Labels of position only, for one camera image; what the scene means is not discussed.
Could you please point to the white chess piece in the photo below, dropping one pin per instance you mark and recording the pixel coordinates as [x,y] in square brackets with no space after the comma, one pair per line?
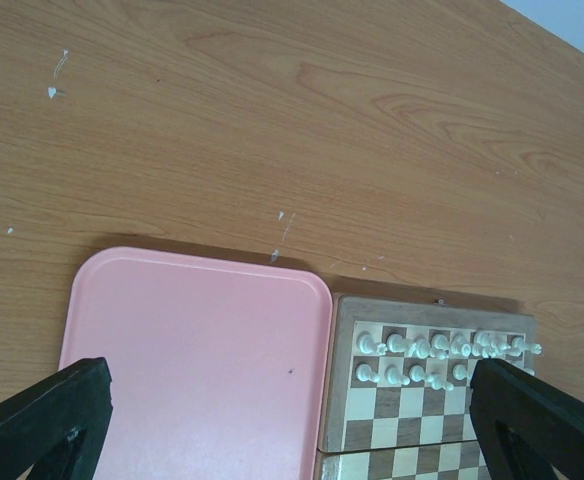
[520,346]
[367,345]
[440,342]
[460,346]
[422,349]
[417,373]
[398,344]
[437,381]
[364,372]
[460,372]
[395,377]

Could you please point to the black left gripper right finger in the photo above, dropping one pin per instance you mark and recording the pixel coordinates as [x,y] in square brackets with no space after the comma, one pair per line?
[526,428]

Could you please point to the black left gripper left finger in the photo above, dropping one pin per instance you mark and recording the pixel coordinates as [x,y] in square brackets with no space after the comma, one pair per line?
[56,428]

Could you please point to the wooden chess board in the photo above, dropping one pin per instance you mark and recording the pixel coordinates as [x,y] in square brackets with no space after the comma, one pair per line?
[381,431]

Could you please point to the pink plastic tray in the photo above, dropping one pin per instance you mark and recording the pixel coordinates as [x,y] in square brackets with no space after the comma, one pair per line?
[217,366]

